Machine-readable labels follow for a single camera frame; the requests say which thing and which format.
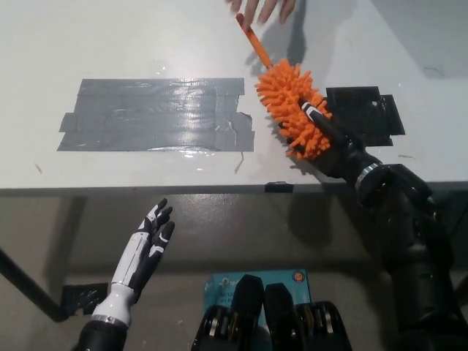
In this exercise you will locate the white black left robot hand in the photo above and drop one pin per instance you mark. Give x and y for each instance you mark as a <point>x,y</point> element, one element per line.
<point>135,263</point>

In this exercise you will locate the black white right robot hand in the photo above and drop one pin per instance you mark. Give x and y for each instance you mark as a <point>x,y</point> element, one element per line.
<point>347,157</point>

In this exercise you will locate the bare person hand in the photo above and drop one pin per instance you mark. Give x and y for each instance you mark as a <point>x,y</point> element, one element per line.
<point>265,7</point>

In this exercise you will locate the orange microfibre duster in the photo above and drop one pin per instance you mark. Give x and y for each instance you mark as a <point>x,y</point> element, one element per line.
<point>285,95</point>

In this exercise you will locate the black robot torso blocks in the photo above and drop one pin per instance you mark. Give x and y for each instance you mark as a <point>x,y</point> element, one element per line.
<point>278,321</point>

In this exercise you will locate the large black tape patch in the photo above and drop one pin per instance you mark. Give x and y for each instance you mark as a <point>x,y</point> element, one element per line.
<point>362,106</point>

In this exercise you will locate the small black tape strip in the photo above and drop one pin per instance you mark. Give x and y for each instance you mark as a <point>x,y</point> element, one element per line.
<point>278,187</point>

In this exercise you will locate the black metal table leg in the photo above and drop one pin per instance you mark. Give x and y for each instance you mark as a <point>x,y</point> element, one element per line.
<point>34,292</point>

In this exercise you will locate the teal cardboard router box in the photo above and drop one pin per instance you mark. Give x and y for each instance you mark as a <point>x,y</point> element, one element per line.
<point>283,279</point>

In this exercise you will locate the grey duct tape patch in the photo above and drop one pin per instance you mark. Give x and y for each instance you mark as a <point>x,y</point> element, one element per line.
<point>157,115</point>

